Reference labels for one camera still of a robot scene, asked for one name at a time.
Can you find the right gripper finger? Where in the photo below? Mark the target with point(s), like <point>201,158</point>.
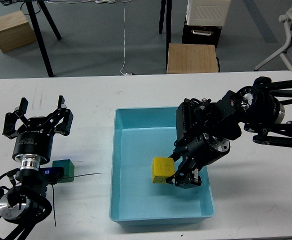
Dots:
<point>177,153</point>
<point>186,176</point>

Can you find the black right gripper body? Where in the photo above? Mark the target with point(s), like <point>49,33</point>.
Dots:
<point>205,149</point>

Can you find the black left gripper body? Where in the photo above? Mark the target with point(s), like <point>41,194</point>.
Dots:
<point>35,137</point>

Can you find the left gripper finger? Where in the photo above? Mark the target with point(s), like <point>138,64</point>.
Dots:
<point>60,120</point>
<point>11,118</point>

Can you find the yellow wooden block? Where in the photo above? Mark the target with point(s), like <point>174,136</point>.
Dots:
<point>161,169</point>

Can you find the green wooden block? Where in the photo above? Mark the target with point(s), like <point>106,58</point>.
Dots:
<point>68,168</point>

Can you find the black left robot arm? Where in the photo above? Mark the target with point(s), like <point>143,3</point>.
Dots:
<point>23,199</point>

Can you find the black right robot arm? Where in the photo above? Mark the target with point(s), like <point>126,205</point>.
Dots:
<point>205,129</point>

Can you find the wooden box left floor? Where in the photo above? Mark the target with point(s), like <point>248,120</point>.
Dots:
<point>15,31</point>

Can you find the wooden box floor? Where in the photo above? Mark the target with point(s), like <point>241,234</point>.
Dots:
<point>15,31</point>
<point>191,58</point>

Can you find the wooden box centre floor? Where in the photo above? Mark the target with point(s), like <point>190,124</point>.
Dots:
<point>191,58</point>

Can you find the black storage box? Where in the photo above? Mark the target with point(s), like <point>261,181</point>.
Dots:
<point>201,35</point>

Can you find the white appliance box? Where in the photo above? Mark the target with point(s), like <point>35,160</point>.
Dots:
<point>207,13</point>

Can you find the light blue plastic bin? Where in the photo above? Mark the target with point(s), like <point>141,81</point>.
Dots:
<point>143,140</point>

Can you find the black table legs centre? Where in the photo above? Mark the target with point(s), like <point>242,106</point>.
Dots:
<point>166,15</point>

